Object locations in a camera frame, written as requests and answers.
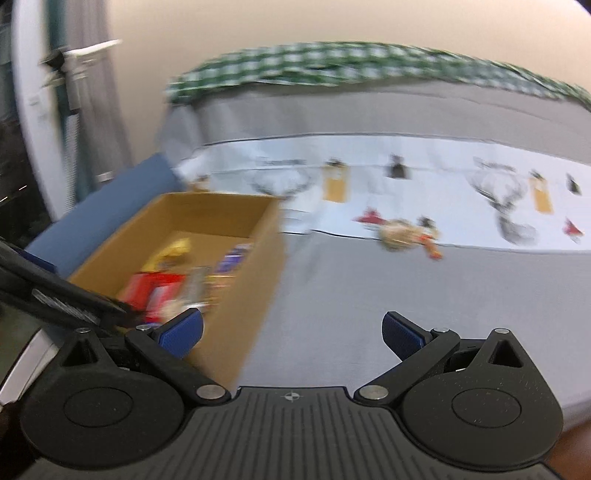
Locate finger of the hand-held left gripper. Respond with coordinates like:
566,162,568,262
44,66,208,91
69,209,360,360
0,239,133,330

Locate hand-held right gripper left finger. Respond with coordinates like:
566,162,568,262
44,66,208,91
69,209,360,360
58,308,232,408

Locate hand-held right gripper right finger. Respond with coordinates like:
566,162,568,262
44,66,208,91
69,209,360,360
353,311,537,408

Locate red snack packet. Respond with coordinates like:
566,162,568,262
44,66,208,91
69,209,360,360
117,272,185,324

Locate purple snack packet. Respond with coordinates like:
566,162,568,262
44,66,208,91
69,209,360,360
215,242,254,278

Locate cardboard box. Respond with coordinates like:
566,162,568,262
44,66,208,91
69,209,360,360
67,191,287,393

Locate small orange snack packet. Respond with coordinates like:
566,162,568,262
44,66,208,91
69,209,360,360
416,231,444,260

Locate brown oat snack packet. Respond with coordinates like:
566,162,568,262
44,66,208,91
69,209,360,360
379,219,423,252

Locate blue cushion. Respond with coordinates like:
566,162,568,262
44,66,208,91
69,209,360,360
23,152,185,280

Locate white deer print cloth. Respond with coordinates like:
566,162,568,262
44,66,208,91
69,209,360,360
175,134,591,254

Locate grey curtain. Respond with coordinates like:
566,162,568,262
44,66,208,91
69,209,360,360
46,0,134,208

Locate metal tripod stand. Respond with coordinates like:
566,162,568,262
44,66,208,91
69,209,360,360
39,39,123,116

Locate green checkered blanket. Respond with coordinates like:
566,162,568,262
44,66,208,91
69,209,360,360
167,41,591,112

